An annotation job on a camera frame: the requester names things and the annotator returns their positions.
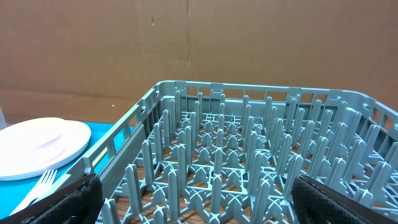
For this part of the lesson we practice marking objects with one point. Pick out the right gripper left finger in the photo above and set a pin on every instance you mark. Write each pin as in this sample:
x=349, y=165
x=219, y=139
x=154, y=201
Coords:
x=79, y=202

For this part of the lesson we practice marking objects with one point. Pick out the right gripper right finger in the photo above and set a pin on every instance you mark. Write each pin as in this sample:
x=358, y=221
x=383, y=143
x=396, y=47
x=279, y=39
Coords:
x=314, y=202

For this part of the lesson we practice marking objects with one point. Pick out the grey dishwasher rack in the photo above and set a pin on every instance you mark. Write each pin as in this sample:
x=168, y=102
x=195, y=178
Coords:
x=227, y=152

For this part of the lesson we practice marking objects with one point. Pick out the white plastic fork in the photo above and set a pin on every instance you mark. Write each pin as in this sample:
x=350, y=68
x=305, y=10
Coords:
x=42, y=186

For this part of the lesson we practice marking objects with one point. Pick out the wooden chopstick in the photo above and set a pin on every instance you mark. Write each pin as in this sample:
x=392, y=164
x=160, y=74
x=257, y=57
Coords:
x=99, y=157

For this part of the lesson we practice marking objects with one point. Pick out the pink white plate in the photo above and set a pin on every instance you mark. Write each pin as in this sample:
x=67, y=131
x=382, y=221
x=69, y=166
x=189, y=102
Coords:
x=30, y=147

